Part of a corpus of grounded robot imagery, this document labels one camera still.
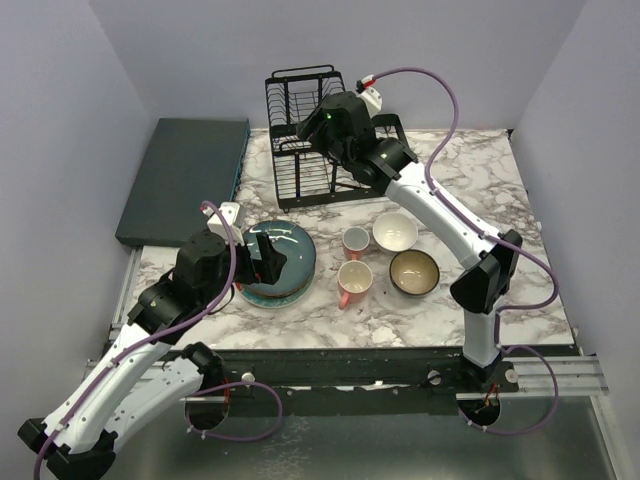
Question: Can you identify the purple cable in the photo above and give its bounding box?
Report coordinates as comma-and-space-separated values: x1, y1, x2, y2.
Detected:
32, 199, 284, 480
369, 65, 560, 434

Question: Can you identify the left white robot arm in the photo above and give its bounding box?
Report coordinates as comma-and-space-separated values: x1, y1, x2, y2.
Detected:
18, 230, 287, 479

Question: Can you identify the black mounting rail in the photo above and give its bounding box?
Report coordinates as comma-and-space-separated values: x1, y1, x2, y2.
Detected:
159, 344, 521, 419

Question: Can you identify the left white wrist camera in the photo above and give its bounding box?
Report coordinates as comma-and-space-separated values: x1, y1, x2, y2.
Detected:
200, 202, 246, 245

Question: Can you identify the printed salmon coffee mug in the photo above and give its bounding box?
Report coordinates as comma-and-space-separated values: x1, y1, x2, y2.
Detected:
342, 226, 370, 261

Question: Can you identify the white bowl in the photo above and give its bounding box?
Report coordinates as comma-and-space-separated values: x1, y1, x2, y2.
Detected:
372, 212, 418, 254

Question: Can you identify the dark bowl beige inside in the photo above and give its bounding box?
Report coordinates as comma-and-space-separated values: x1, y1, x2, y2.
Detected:
389, 249, 440, 297

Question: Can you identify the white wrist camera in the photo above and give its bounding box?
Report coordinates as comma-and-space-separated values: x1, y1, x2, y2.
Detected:
356, 75, 382, 117
200, 202, 246, 245

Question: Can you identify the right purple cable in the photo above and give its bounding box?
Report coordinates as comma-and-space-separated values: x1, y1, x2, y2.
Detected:
369, 65, 560, 434

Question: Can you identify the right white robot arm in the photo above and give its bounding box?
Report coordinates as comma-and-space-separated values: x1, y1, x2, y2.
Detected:
296, 92, 522, 392

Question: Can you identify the blue glazed floral plate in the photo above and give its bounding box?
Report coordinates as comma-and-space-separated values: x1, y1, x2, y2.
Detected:
243, 220, 316, 293

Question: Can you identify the black wire dish rack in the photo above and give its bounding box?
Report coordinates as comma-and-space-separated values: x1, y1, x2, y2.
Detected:
265, 65, 417, 211

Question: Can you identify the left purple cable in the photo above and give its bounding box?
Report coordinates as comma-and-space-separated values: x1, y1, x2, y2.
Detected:
32, 199, 284, 480

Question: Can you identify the dark grey flat box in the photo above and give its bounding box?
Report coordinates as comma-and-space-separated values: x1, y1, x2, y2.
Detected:
115, 118, 250, 247

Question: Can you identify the teal patterned bottom plate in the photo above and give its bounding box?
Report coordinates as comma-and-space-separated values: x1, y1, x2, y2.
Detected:
235, 275, 314, 309

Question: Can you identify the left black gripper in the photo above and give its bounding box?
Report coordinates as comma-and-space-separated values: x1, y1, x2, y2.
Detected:
200, 231, 287, 306

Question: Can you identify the plain pink mug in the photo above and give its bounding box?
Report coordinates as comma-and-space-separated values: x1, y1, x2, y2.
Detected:
337, 260, 373, 310

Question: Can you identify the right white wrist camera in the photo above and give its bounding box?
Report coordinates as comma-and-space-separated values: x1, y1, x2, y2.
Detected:
356, 75, 382, 117

